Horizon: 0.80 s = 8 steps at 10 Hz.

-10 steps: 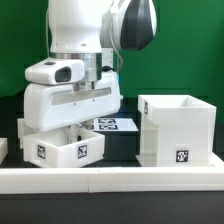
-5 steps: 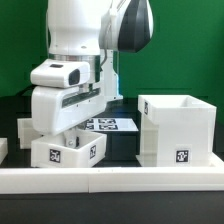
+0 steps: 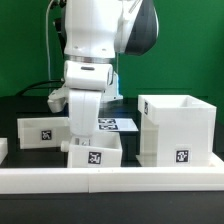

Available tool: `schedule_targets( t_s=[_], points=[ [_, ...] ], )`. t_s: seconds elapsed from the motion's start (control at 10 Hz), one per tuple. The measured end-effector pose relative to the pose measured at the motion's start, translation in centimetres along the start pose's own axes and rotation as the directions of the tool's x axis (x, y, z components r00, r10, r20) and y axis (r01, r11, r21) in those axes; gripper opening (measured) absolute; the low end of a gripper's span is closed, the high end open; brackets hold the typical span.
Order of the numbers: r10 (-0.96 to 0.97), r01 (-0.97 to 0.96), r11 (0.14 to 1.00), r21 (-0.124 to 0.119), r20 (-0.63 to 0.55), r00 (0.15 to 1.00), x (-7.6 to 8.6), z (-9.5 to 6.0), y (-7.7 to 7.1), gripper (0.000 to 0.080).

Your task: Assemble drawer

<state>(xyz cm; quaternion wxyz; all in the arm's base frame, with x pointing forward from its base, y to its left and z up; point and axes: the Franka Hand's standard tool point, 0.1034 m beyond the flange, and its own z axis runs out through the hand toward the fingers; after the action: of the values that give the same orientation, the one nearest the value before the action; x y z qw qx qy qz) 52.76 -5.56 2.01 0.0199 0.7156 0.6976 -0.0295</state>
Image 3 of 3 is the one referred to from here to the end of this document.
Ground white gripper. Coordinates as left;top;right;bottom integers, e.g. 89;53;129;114
68;89;102;146

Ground white front drawer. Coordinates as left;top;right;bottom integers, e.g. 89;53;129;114
61;131;122;168

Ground white drawer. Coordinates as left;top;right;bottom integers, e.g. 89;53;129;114
61;131;122;168
17;117;70;149

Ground white drawer cabinet box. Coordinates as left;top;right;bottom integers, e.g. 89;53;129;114
137;95;216;167

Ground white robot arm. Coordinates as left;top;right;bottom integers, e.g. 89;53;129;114
48;0;159;146

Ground white rear drawer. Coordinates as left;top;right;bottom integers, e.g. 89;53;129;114
17;117;70;149

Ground marker tag sheet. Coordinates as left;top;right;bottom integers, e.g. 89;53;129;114
98;118;138;132

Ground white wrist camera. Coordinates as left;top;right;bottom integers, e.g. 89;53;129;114
47;87;69;113

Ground black cable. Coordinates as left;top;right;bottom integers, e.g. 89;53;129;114
14;79;66;98

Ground white left fence rail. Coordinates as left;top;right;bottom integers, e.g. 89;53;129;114
0;138;8;165

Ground white front fence rail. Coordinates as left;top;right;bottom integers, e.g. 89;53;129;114
0;167;224;194

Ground white cable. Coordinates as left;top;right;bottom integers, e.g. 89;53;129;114
45;0;56;83

